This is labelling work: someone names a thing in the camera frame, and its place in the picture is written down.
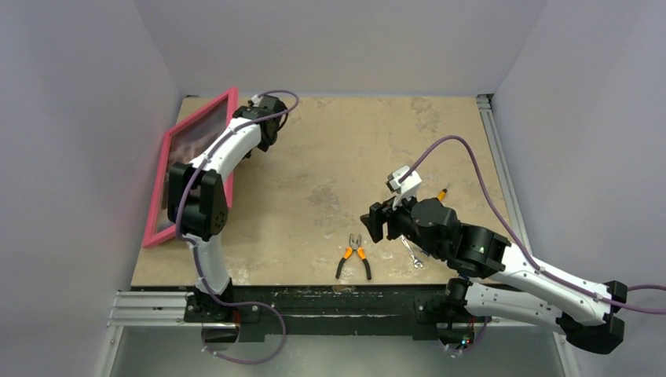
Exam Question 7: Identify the yellow handled screwdriver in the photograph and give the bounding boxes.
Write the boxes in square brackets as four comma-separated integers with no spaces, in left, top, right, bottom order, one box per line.
[437,183,451,202]

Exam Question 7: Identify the pink picture frame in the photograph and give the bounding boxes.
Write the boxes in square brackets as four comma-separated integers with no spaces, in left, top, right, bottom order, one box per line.
[141,86,239,248]

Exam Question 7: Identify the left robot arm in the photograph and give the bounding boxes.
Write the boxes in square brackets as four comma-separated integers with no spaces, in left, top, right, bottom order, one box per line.
[167,95,290,321]

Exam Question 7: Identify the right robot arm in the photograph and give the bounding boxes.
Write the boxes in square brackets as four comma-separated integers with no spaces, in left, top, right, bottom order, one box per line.
[360,198,628,354]

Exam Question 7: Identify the landscape photo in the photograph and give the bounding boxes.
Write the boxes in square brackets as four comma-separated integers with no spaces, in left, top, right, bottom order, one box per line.
[155,99,228,232]

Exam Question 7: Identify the orange black pliers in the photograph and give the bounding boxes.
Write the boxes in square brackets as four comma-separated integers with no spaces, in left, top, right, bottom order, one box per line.
[335,233,372,281]

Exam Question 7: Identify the silver wrench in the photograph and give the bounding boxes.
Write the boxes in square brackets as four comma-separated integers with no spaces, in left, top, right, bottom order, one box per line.
[399,236,423,269]

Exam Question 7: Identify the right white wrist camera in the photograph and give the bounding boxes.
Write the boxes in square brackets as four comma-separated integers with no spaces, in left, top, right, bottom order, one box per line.
[386,166,422,210]

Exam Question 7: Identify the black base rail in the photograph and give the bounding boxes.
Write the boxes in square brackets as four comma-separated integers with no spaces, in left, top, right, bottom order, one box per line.
[185,284,492,345]

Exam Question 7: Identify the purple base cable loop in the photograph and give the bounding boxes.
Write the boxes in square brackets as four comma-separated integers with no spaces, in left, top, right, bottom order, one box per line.
[200,302,290,365]

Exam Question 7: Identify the aluminium frame rail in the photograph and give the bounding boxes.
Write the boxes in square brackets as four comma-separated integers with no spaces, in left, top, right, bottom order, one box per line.
[476,94,532,253]

